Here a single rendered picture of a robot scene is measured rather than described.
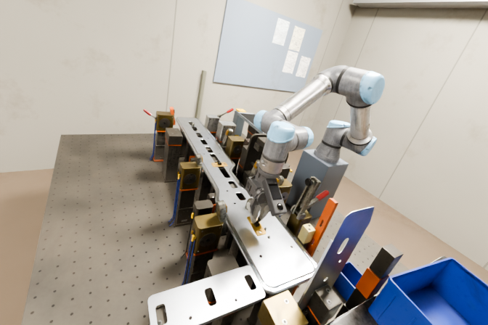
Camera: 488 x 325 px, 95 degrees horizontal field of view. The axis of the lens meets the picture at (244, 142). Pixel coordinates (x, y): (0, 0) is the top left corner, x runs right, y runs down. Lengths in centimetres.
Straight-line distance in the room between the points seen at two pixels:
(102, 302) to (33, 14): 221
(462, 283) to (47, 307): 128
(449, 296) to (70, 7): 287
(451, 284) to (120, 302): 107
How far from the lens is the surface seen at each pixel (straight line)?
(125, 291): 107
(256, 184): 74
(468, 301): 102
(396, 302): 76
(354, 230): 60
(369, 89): 97
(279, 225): 94
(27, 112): 283
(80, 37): 263
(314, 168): 139
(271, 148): 66
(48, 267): 119
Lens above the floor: 160
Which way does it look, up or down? 23 degrees down
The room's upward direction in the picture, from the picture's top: 14 degrees clockwise
